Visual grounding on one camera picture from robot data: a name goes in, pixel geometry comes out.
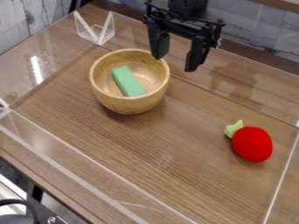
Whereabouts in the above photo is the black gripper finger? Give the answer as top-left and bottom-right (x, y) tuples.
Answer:
(146, 18), (169, 60)
(184, 35), (209, 73)

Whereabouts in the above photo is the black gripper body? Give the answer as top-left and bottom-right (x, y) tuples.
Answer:
(144, 0), (225, 48)

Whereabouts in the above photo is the red plush fruit green stem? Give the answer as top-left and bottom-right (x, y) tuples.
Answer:
(224, 120), (273, 163)

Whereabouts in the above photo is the wooden bowl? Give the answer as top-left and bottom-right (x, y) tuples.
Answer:
(88, 49), (170, 115)

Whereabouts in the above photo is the green rectangular block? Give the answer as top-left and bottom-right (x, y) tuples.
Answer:
(112, 66), (146, 97)

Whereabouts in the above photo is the clear acrylic corner bracket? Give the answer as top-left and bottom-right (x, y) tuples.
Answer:
(73, 10), (114, 46)

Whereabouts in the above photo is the clear acrylic tray wall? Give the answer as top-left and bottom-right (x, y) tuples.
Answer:
(0, 99), (196, 224)

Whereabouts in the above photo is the black metal table frame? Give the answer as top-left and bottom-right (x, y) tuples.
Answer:
(26, 182), (76, 224)

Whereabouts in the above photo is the black cable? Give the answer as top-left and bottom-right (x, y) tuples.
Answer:
(0, 199), (40, 224)

